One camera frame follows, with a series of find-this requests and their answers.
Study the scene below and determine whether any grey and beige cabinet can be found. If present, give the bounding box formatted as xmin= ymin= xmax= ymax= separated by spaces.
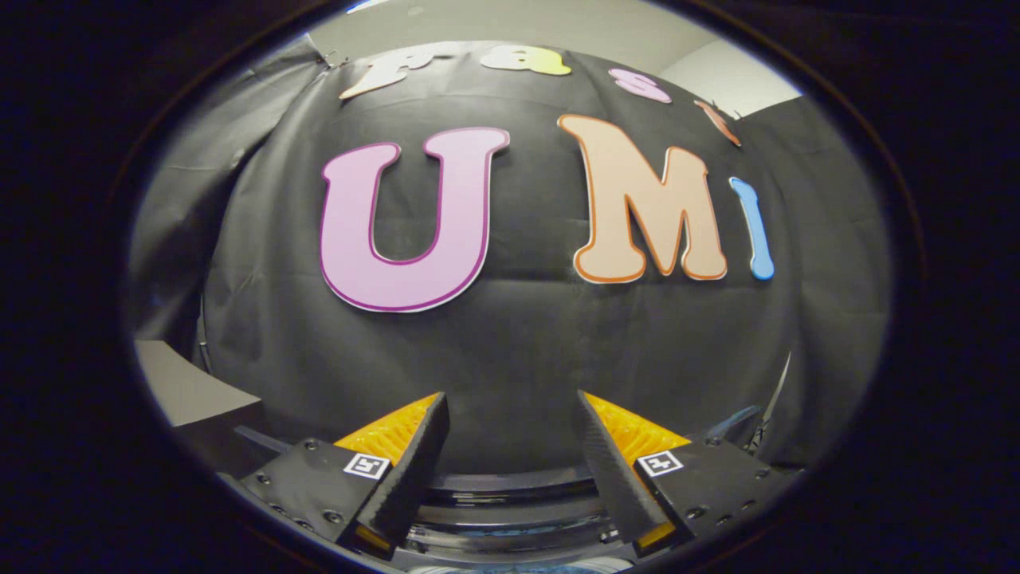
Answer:
xmin=134 ymin=339 xmax=289 ymax=479

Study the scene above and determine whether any black backdrop cloth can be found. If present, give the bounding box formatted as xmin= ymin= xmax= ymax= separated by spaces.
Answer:
xmin=127 ymin=40 xmax=892 ymax=479

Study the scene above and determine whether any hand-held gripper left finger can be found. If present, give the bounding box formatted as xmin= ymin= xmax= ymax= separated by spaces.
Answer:
xmin=219 ymin=391 xmax=451 ymax=563

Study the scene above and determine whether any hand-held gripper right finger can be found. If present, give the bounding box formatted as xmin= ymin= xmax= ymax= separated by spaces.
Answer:
xmin=575 ymin=389 xmax=802 ymax=559

